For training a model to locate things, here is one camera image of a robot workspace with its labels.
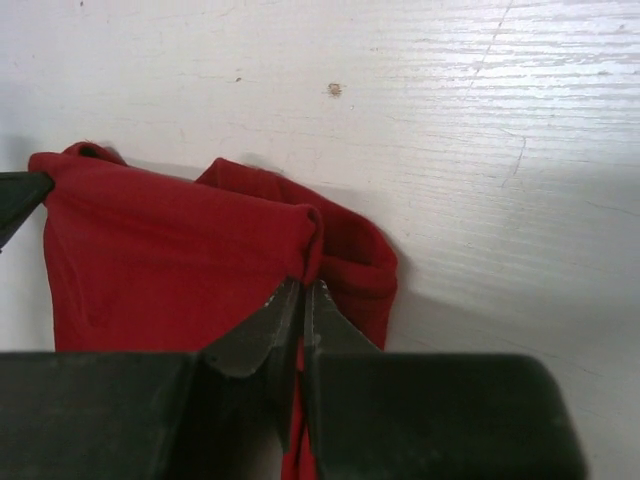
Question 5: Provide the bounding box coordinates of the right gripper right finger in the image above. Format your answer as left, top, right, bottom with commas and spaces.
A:
304, 281, 588, 479

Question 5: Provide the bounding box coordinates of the red t shirt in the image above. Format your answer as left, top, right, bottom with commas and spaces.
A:
27, 141, 400, 480

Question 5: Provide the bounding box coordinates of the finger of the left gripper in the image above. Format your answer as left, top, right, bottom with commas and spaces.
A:
0, 172, 55, 248

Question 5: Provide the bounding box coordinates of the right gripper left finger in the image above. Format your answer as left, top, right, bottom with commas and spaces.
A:
1, 280, 303, 479

